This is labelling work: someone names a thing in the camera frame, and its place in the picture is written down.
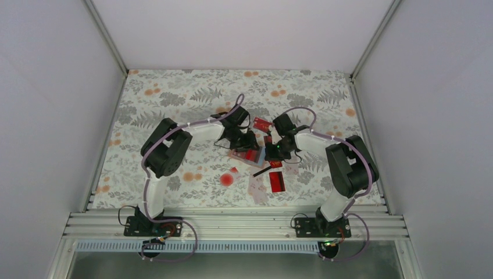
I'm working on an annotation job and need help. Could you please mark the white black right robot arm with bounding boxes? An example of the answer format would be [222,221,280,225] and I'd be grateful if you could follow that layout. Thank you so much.
[265,113,379,237]

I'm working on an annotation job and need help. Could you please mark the white card black stripe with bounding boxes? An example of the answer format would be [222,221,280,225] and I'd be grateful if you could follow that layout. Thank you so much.
[219,166,264,188]

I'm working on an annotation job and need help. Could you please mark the white floral card bottom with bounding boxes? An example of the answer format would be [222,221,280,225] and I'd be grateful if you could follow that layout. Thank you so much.
[248,176,268,205]

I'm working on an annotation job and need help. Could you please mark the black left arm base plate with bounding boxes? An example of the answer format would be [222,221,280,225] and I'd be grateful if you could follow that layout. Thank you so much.
[123,216,183,237]

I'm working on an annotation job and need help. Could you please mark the white VIP card centre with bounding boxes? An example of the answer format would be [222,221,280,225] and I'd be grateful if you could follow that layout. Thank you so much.
[284,164,299,176]

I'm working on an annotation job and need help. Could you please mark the tan leather card holder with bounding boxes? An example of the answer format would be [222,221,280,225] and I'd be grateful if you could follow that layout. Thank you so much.
[227,146,266,169]

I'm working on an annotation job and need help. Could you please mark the aluminium corner post left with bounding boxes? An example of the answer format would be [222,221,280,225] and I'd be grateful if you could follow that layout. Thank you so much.
[83,0,128,77]

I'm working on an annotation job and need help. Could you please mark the red VIP card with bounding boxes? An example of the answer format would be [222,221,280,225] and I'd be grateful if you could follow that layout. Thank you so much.
[253,117,273,133]
[269,161,283,169]

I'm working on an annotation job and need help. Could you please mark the aluminium corner post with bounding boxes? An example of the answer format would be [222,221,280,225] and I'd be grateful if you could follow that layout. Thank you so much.
[349,0,403,81]
[83,0,128,77]

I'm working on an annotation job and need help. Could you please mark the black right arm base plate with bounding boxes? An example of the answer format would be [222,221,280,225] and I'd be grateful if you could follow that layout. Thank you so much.
[294,217,352,238]

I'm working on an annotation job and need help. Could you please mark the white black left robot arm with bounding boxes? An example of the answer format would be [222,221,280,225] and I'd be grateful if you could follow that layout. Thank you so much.
[138,105,259,235]

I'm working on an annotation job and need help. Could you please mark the red card black stripe right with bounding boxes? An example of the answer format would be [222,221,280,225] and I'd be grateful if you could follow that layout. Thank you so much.
[269,171,285,193]

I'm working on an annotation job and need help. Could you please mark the aluminium corner post right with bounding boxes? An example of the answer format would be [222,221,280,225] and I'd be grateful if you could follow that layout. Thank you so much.
[349,0,403,81]

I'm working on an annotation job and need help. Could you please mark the white perforated cable duct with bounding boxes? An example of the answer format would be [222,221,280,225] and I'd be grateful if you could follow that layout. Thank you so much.
[74,239,319,254]

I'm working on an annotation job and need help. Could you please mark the aluminium front rail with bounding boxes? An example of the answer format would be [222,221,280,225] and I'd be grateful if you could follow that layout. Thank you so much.
[63,206,409,241]

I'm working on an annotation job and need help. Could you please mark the red card black stripe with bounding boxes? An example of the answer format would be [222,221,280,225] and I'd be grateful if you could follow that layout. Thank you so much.
[269,171,285,193]
[245,149,259,162]

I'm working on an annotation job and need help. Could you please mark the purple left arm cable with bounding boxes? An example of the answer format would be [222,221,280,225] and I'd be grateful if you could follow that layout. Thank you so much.
[140,93,245,263]

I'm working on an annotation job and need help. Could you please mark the red card black stripe bottom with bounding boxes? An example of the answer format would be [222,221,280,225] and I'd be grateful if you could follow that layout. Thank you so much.
[245,149,259,162]

